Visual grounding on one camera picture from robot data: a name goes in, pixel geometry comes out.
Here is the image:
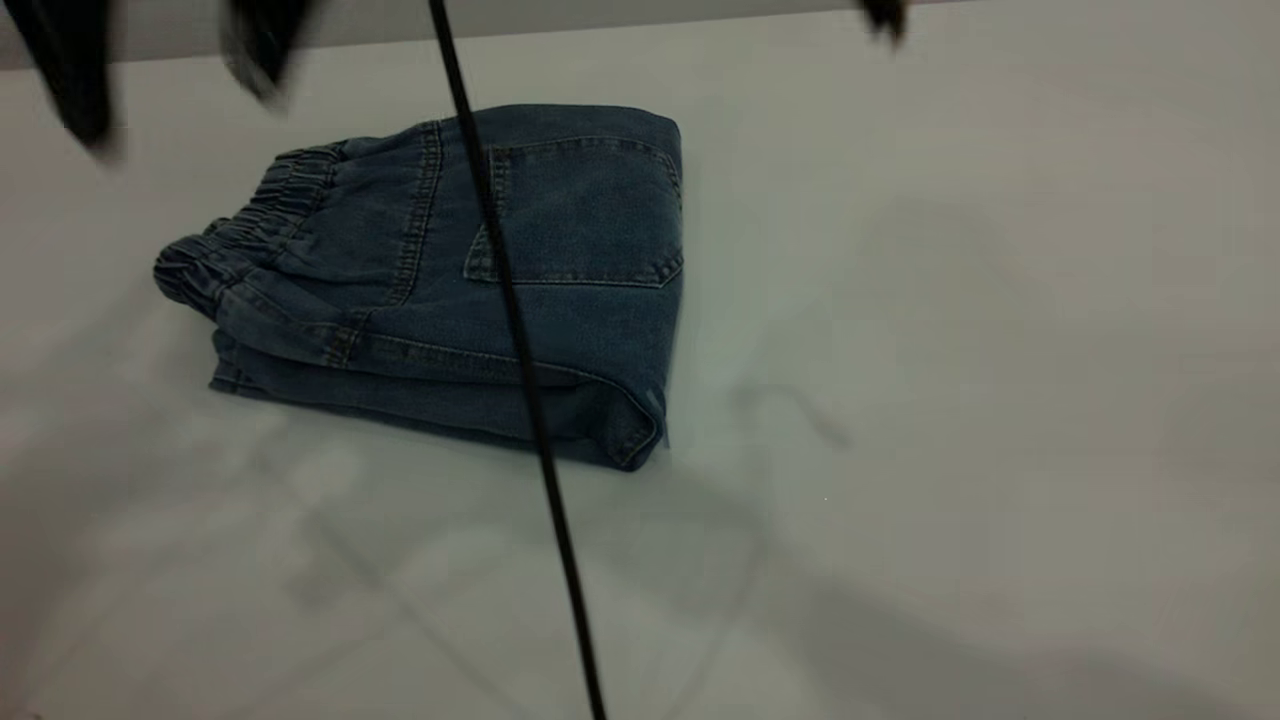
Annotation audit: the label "right gripper white-marked black finger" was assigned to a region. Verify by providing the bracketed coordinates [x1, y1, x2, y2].
[220, 0, 321, 103]

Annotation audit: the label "blue denim shorts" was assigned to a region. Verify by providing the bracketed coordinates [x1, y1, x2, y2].
[153, 103, 686, 473]

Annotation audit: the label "right gripper plain black finger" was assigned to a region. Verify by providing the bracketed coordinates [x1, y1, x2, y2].
[0, 0, 121, 156]

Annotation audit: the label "long black right arm cable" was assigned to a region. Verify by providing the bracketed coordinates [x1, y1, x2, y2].
[428, 0, 609, 720]

